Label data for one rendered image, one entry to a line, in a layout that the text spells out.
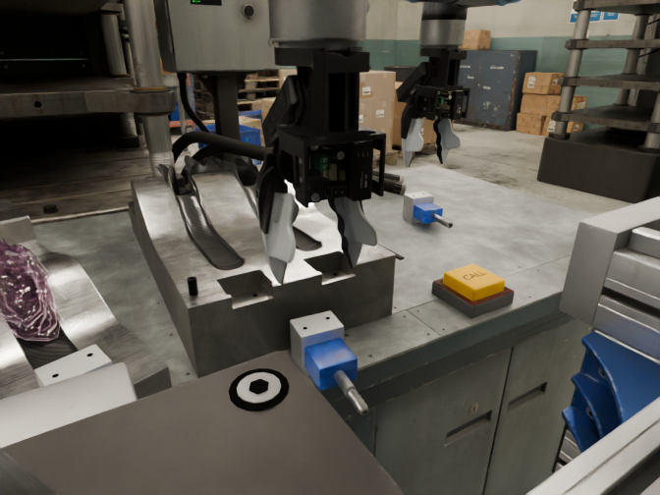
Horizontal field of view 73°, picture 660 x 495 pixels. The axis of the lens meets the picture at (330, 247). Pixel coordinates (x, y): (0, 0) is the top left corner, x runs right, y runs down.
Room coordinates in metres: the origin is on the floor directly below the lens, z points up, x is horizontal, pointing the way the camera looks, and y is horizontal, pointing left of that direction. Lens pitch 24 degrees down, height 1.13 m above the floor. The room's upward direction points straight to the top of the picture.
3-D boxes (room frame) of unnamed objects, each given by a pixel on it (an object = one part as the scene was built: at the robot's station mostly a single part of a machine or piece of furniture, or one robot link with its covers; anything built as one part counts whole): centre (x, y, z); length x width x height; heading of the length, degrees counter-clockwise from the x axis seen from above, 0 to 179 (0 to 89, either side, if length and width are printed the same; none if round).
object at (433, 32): (0.86, -0.20, 1.15); 0.08 x 0.08 x 0.05
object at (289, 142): (0.38, 0.01, 1.07); 0.09 x 0.08 x 0.12; 24
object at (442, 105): (0.85, -0.20, 1.07); 0.09 x 0.08 x 0.12; 22
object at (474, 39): (7.66, -2.24, 1.26); 0.42 x 0.33 x 0.29; 35
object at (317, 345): (0.37, 0.00, 0.83); 0.13 x 0.05 x 0.05; 24
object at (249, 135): (4.45, 1.00, 0.32); 0.60 x 0.41 x 0.22; 41
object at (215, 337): (0.66, 0.15, 0.87); 0.50 x 0.26 x 0.14; 29
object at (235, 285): (0.44, 0.09, 0.87); 0.05 x 0.05 x 0.04; 29
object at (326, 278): (0.49, 0.00, 0.87); 0.05 x 0.05 x 0.04; 29
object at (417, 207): (0.84, -0.20, 0.83); 0.13 x 0.05 x 0.05; 22
